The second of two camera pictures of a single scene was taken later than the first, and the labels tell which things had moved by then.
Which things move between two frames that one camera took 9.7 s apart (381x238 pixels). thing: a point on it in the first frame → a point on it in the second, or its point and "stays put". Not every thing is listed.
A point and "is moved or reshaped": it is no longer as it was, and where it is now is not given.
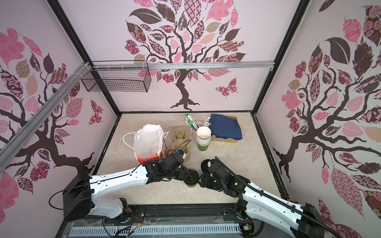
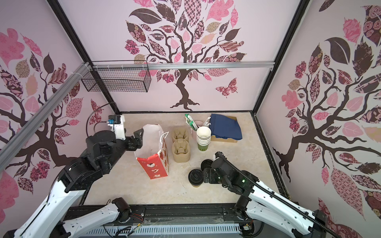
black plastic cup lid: (191, 177) is moved or reshaped
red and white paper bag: (147, 142) stays put
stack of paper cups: (203, 138) stays put
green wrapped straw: (189, 120) stays put
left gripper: (183, 170) → (138, 139)
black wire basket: (117, 79) stays put
